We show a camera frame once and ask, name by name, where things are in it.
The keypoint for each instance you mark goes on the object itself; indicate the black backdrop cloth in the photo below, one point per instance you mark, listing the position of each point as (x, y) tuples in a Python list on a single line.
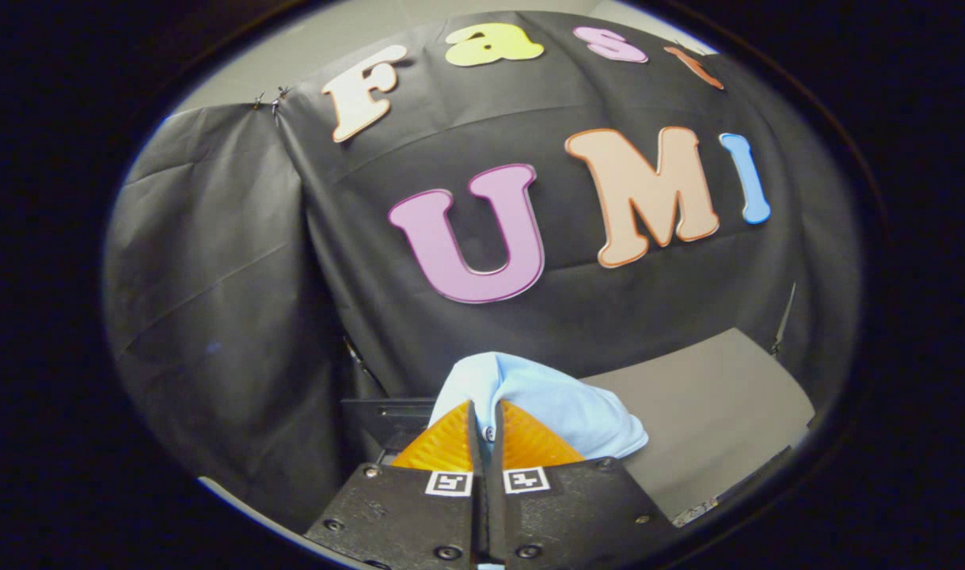
[(292, 237)]

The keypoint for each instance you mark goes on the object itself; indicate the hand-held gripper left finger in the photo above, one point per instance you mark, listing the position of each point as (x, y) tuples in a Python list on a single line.
[(407, 514)]

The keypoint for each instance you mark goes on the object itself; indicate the light blue cloth garment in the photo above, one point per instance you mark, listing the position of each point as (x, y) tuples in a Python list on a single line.
[(561, 400)]

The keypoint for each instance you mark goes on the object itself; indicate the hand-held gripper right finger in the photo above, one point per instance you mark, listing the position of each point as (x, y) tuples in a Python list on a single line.
[(569, 514)]

